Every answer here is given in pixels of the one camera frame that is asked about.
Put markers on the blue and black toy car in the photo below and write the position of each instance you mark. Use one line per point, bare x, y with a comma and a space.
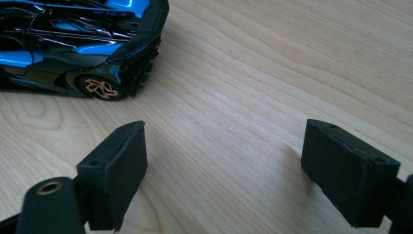
81, 35

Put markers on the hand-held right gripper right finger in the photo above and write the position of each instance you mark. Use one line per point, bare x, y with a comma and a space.
347, 175

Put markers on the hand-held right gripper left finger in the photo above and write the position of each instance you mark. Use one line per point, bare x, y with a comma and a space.
113, 175

